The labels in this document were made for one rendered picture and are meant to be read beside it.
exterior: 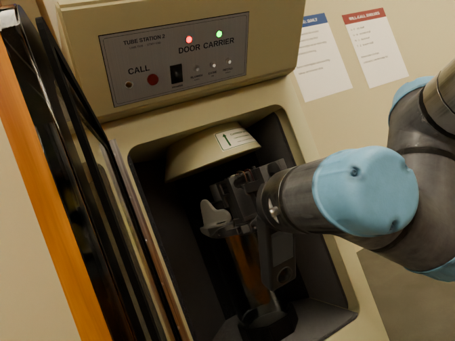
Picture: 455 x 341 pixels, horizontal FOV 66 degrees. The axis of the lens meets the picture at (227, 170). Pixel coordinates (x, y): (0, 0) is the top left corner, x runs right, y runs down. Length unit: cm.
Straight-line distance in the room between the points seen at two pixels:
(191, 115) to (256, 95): 11
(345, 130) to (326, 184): 92
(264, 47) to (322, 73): 72
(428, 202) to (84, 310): 34
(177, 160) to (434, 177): 34
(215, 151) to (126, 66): 18
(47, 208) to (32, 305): 56
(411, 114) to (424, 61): 117
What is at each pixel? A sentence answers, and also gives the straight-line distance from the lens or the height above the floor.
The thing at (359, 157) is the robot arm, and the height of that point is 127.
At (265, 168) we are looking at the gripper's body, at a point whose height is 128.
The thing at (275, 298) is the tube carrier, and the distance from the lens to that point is 61.
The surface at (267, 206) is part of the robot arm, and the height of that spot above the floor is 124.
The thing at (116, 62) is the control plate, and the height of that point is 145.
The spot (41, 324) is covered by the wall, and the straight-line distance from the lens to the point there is 92.
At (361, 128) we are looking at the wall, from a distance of 126.
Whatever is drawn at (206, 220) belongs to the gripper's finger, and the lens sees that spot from 55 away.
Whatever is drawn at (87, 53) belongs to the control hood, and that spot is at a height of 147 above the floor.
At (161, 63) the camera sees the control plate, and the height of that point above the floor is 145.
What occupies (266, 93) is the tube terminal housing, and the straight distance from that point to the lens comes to 56.
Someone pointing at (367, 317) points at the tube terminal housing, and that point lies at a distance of 64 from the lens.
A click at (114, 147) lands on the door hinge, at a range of 47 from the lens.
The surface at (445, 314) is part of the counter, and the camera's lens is 74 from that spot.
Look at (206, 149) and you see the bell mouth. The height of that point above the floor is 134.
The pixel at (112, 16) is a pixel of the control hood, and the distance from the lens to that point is 42.
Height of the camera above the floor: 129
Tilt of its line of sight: 1 degrees up
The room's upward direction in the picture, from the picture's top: 20 degrees counter-clockwise
